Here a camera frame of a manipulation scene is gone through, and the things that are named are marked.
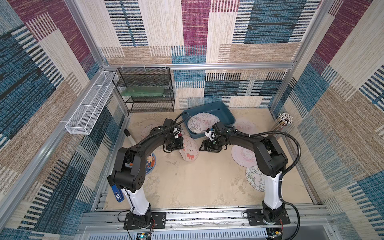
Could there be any white black marker pen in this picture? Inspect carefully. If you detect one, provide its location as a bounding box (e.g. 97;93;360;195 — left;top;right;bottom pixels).
123;129;137;148

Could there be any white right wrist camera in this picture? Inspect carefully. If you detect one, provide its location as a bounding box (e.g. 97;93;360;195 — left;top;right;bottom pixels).
205;128;217;142

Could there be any pale pastel cartoon coaster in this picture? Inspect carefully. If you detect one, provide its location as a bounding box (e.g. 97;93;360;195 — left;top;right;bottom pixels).
140;124;159;140

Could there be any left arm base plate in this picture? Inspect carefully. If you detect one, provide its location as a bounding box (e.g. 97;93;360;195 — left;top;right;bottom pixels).
124;212;167;230

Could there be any white green floral coaster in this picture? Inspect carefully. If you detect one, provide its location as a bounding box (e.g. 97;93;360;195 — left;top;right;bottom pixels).
246;166;265;192

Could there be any white pink butterfly coaster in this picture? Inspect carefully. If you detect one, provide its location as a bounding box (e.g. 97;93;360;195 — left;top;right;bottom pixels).
187;113;220;134

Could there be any blue black stapler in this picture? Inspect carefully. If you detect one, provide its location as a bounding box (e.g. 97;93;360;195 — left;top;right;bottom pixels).
107;175;125;203

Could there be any white wire mesh basket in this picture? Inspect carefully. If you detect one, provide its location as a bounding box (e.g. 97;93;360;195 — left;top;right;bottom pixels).
65;72;115;135

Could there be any red rose floral coaster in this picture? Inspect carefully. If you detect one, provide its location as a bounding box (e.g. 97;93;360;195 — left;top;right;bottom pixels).
178;128;185;137

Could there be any pink cartoon coaster far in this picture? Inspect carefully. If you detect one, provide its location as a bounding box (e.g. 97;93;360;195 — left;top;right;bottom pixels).
234;118;259;134

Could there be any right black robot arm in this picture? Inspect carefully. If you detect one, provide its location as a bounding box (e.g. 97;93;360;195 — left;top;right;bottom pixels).
199;122;302;240

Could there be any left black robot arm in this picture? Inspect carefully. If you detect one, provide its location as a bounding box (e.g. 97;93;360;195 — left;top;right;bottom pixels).
107;113;189;229

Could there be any aluminium front rail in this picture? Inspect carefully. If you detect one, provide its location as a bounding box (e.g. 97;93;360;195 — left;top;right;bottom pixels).
76;204;335;234

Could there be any blue red car coaster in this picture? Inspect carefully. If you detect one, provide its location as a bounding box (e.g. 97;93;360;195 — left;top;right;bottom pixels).
146;153;157;175

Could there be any cup of patterned sticks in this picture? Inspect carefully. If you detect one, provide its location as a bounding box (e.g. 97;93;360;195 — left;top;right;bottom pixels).
270;113;293;132

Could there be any pink bunny coaster right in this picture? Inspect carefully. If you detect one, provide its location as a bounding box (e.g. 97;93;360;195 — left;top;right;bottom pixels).
231;146;257;168

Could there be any black wire mesh shelf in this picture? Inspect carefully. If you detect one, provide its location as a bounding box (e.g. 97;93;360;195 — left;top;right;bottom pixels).
113;67;175;113

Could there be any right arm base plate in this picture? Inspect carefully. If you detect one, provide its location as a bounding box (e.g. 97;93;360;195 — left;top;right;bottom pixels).
244;209;291;226

